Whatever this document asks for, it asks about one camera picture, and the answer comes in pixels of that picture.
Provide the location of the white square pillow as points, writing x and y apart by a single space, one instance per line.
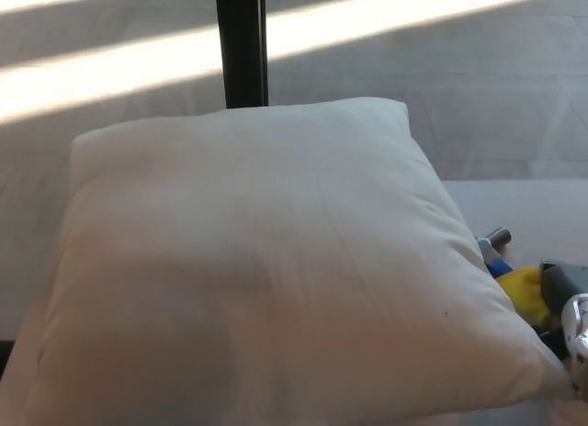
271 261

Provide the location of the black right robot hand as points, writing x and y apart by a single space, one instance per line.
565 279

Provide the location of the blue hammer with yellow wrap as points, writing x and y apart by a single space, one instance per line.
523 290

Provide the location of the black vertical post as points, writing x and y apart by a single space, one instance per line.
241 45

